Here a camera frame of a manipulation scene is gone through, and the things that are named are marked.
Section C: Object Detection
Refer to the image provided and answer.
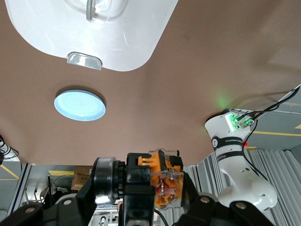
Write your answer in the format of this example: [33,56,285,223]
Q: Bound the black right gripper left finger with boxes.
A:
[0,164,97,226]

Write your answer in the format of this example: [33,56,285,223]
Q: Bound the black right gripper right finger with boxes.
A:
[173,173,276,226]

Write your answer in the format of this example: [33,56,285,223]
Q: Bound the brown cardboard box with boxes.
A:
[70,165,94,192]

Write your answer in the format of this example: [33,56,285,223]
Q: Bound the white lidded plastic box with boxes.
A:
[4,0,179,73]

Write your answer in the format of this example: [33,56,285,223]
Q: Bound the light blue round plate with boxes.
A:
[54,88,107,122]

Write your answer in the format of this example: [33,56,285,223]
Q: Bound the aluminium frame profile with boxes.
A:
[13,163,32,212]

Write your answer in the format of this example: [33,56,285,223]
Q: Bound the black left base cable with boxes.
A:
[235,82,301,120]

